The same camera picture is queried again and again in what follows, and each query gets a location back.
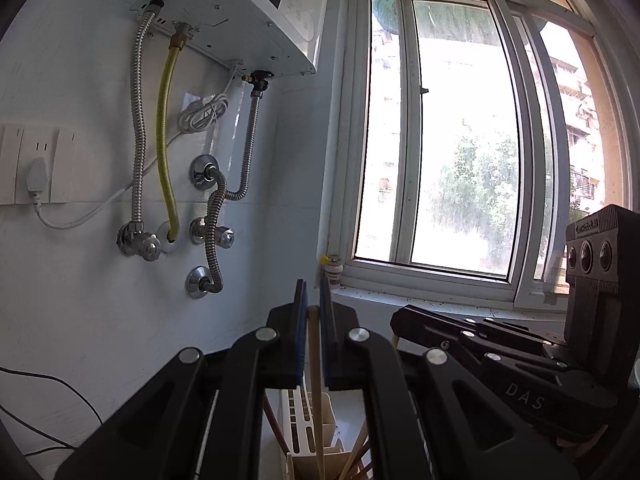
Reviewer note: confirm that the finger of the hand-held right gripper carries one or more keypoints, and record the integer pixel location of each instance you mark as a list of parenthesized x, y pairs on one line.
[(525, 395), (435, 327)]

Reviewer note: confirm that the white wall outlet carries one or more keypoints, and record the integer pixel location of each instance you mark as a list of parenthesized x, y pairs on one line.
[(7, 170), (62, 170)]

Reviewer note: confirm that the cream slotted utensil holder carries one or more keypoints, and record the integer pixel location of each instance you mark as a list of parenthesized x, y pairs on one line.
[(325, 417)]

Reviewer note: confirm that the chrome angle valve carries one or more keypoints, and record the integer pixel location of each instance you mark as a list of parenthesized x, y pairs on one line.
[(130, 235), (222, 237)]

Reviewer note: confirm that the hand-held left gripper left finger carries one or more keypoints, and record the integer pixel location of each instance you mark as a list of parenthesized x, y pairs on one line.
[(300, 330)]

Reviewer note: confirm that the small bottle with yellow cap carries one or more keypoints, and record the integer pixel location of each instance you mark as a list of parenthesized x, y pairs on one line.
[(332, 272)]

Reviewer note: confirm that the white framed window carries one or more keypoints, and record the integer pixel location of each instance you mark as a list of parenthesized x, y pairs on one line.
[(450, 135)]

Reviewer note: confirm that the dark brown wooden chopstick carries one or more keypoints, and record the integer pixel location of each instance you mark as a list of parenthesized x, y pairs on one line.
[(276, 425)]

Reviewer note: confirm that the white water heater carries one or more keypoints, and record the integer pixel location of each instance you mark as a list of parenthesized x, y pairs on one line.
[(225, 0)]

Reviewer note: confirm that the chrome wall flange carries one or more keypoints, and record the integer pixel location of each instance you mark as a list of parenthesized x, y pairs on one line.
[(196, 282), (202, 172)]

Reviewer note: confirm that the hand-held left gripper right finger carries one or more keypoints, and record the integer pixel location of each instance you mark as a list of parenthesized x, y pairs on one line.
[(325, 330)]

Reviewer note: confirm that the light wooden chopstick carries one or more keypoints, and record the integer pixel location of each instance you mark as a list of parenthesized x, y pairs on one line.
[(395, 345), (356, 452), (317, 420)]

